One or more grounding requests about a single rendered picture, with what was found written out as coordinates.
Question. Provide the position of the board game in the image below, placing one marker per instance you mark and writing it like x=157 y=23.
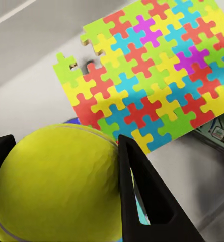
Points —
x=211 y=133
x=141 y=215

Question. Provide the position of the jigsaw puzzle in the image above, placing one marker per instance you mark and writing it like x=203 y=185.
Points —
x=162 y=75

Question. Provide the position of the tennis ball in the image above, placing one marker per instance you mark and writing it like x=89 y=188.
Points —
x=61 y=183

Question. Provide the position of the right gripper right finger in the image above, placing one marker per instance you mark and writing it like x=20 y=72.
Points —
x=168 y=221

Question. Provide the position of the toy box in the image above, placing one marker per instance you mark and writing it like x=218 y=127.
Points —
x=32 y=33

